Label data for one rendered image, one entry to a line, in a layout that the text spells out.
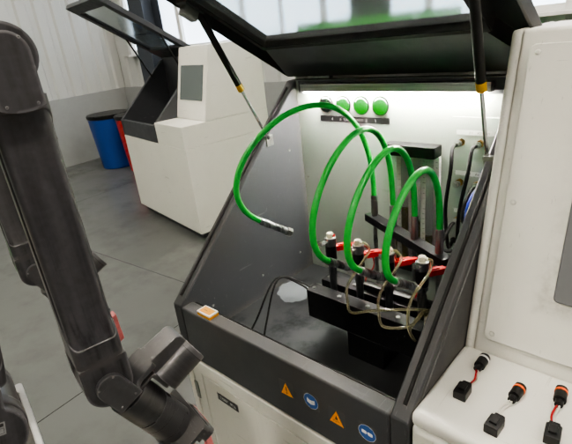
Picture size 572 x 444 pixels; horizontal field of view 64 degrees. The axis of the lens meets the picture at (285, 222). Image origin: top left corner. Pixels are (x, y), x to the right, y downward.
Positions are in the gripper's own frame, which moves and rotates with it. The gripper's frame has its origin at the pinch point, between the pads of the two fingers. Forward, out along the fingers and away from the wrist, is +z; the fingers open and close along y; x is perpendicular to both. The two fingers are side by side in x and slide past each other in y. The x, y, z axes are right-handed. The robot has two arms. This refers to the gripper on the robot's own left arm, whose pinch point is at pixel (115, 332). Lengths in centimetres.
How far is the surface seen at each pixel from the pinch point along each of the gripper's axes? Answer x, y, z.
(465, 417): -30, -66, 17
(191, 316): -14.2, 1.4, 13.9
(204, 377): -5.0, 1.9, 31.8
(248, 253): -38.7, 10.0, 19.7
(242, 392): -9.2, -14.4, 29.7
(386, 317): -42, -39, 23
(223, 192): -115, 240, 130
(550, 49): -81, -60, -17
